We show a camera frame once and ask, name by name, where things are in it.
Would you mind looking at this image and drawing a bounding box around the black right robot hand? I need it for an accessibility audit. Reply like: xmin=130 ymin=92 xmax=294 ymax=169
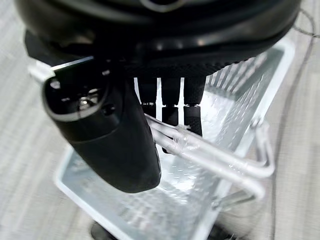
xmin=13 ymin=0 xmax=301 ymax=194

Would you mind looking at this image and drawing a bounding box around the white plastic shopping basket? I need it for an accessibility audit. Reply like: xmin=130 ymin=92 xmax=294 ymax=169
xmin=27 ymin=31 xmax=297 ymax=240

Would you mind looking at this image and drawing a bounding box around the dark robot foot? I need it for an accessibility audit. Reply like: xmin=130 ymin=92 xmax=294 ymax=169
xmin=90 ymin=219 xmax=122 ymax=240
xmin=208 ymin=223 xmax=240 ymax=240

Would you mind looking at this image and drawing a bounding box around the thin dark cable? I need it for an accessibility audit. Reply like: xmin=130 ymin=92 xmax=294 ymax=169
xmin=271 ymin=7 xmax=320 ymax=240

